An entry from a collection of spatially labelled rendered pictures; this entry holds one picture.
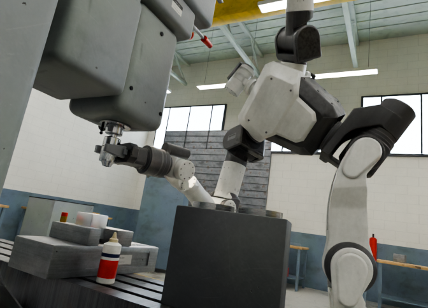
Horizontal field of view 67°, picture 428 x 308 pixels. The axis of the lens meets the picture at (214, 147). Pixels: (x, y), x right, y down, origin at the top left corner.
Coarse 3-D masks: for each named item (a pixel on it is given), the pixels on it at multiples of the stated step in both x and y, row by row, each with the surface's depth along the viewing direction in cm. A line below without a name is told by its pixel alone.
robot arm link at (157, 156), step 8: (120, 144) 92; (128, 144) 89; (136, 144) 90; (128, 152) 89; (136, 152) 88; (144, 152) 92; (152, 152) 94; (160, 152) 97; (120, 160) 90; (128, 160) 87; (136, 160) 90; (144, 160) 92; (152, 160) 93; (160, 160) 95; (136, 168) 95; (144, 168) 95; (152, 168) 94; (160, 168) 96
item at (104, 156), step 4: (104, 140) 88; (108, 140) 87; (112, 140) 87; (116, 144) 88; (100, 152) 88; (104, 152) 87; (100, 156) 87; (104, 156) 86; (108, 156) 86; (112, 156) 87; (116, 156) 88; (100, 160) 88; (108, 160) 86; (112, 160) 87; (116, 160) 88
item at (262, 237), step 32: (192, 224) 63; (224, 224) 61; (256, 224) 59; (288, 224) 60; (192, 256) 61; (224, 256) 60; (256, 256) 58; (288, 256) 65; (192, 288) 60; (224, 288) 58; (256, 288) 57
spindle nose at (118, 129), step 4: (108, 124) 89; (112, 124) 88; (116, 124) 89; (108, 128) 88; (112, 128) 88; (116, 128) 88; (120, 128) 89; (108, 132) 89; (112, 132) 88; (116, 132) 88; (120, 132) 89; (120, 136) 91
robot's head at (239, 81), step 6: (240, 66) 122; (240, 72) 121; (246, 72) 120; (234, 78) 120; (240, 78) 120; (246, 78) 121; (228, 84) 120; (234, 84) 119; (240, 84) 120; (246, 84) 119; (228, 90) 124; (234, 90) 119; (240, 90) 121; (234, 96) 125
